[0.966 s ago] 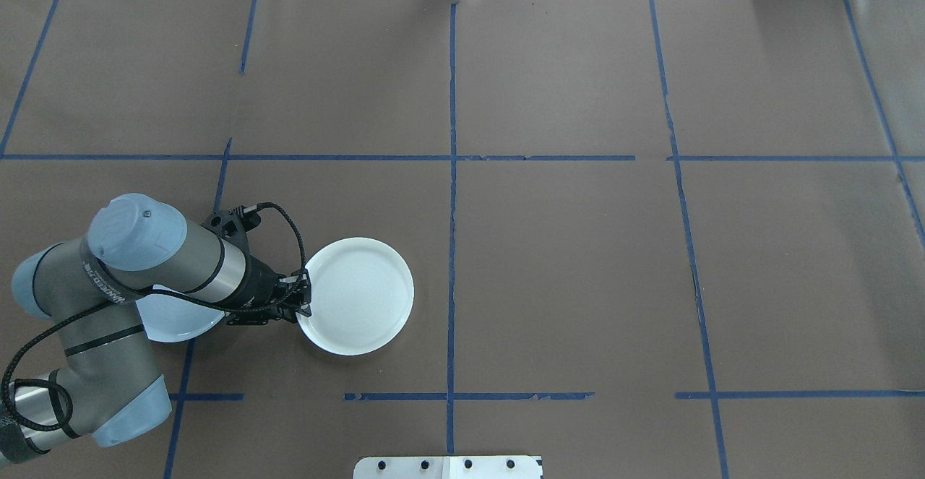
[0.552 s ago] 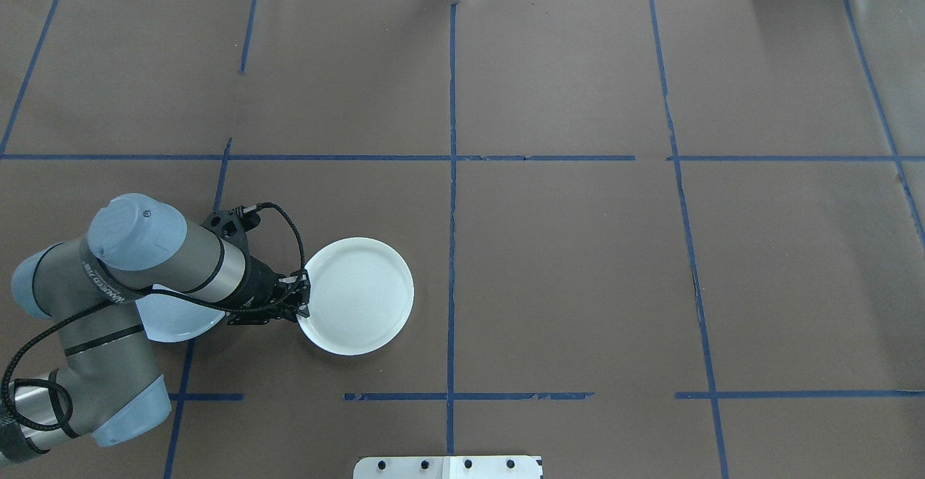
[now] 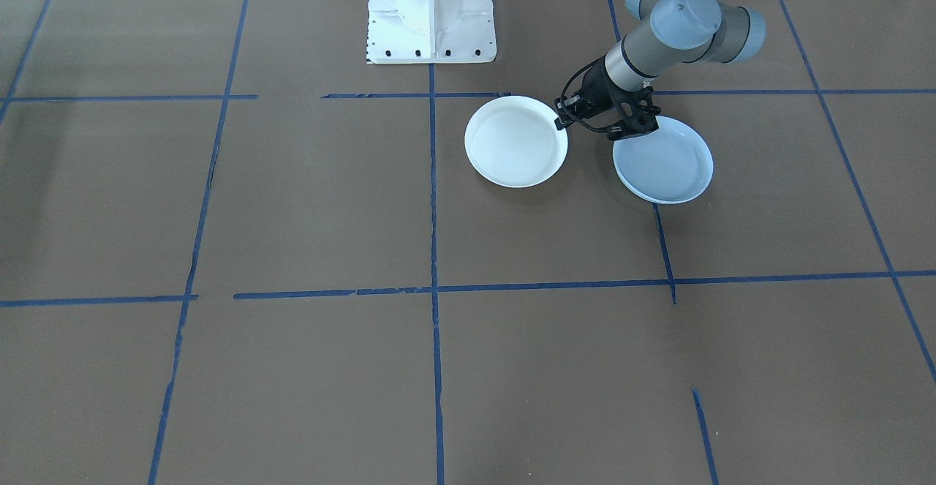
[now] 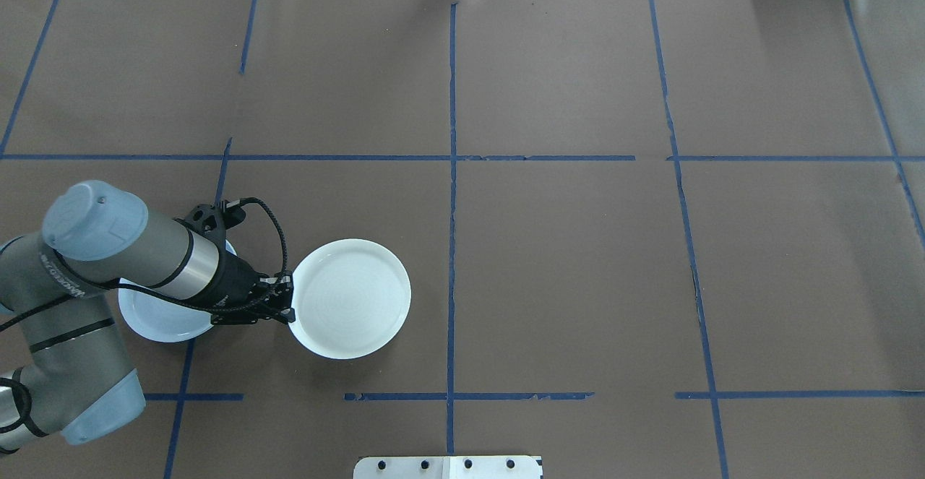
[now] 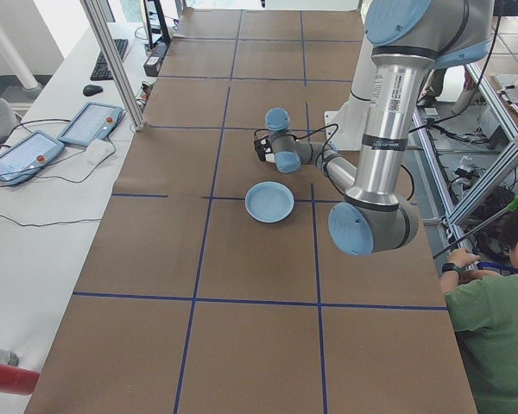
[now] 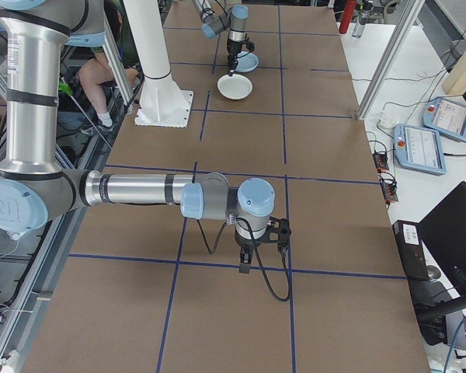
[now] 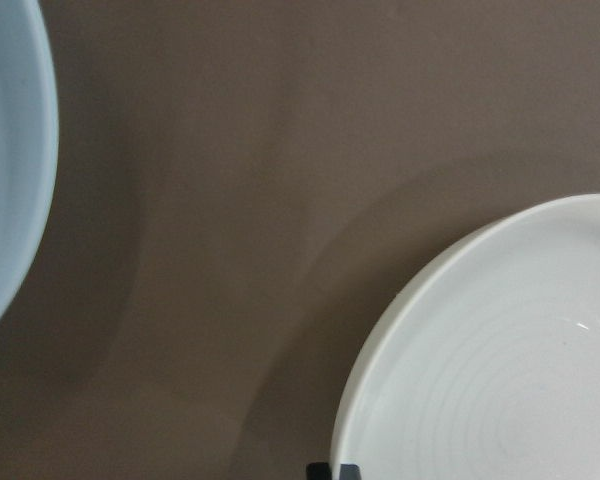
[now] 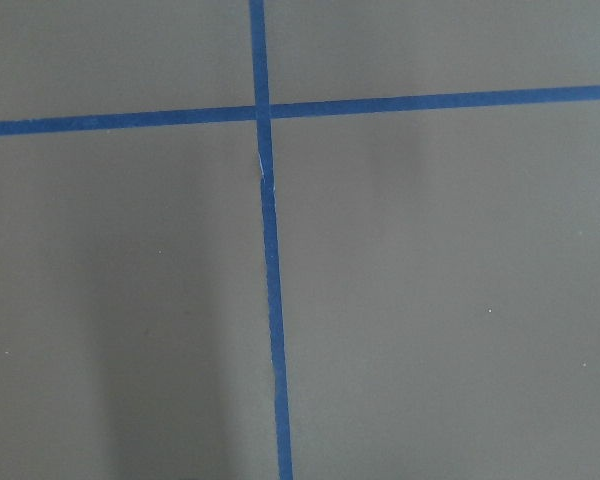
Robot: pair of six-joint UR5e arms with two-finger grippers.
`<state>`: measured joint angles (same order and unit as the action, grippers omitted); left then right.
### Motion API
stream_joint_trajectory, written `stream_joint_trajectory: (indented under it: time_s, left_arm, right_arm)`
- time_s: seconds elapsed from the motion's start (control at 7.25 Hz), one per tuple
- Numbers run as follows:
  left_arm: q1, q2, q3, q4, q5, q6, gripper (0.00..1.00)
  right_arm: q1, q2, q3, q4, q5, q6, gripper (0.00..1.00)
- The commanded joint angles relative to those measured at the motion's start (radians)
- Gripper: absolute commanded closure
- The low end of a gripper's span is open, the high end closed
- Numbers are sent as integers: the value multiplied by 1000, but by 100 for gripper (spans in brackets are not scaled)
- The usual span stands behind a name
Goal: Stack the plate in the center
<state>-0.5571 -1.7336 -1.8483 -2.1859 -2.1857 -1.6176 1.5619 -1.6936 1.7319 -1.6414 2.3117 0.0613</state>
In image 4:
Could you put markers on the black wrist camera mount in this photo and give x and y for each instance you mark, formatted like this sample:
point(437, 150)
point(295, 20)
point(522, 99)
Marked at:
point(206, 219)

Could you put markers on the white plate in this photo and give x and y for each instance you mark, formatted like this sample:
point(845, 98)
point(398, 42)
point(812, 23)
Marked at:
point(350, 298)

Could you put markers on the pale grey-blue plate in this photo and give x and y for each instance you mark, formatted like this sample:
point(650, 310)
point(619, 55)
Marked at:
point(162, 320)

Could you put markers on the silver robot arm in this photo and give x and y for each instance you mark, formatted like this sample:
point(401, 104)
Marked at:
point(94, 262)

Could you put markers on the white pedestal base with bolts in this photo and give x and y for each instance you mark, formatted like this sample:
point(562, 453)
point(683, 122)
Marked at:
point(448, 468)

